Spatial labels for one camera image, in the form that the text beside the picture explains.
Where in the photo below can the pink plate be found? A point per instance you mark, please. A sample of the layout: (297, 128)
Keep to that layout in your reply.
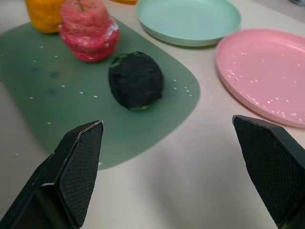
(264, 71)

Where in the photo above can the mint green plate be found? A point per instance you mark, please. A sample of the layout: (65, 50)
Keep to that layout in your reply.
(188, 20)

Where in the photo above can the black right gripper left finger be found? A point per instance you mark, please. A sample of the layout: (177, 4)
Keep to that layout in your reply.
(71, 176)

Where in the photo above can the dark green round fruit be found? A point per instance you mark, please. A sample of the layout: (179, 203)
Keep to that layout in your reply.
(135, 81)

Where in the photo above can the orange object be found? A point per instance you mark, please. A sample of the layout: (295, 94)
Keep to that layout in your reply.
(125, 1)

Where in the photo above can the green mat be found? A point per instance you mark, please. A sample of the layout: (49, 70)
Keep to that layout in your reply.
(100, 100)

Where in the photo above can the red apple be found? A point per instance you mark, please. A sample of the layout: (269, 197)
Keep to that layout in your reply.
(89, 32)

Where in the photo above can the orange fruit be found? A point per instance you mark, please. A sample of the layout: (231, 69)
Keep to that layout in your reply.
(43, 14)

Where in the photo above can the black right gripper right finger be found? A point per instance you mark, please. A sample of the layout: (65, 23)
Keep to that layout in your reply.
(274, 171)

